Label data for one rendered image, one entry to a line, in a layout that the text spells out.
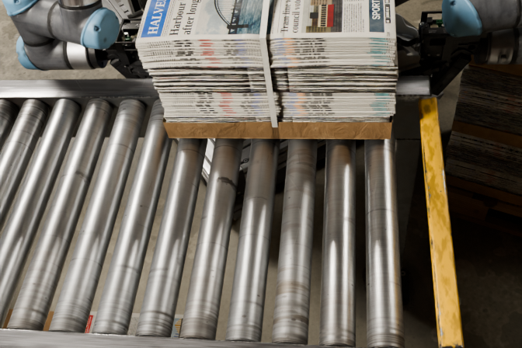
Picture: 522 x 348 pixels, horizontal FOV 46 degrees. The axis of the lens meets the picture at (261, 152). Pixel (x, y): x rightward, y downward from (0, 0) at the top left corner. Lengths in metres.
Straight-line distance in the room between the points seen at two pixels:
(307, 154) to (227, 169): 0.13
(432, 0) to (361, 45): 1.73
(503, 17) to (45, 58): 0.85
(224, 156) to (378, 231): 0.29
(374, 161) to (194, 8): 0.37
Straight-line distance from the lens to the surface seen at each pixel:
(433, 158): 0.99
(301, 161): 1.00
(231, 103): 0.98
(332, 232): 0.93
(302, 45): 0.87
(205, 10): 0.93
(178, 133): 1.05
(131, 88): 1.18
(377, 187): 0.97
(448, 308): 0.86
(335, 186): 0.98
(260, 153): 1.02
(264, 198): 0.97
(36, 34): 1.25
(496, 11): 1.09
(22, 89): 1.28
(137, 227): 0.99
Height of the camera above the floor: 1.60
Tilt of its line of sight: 51 degrees down
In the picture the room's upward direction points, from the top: 10 degrees counter-clockwise
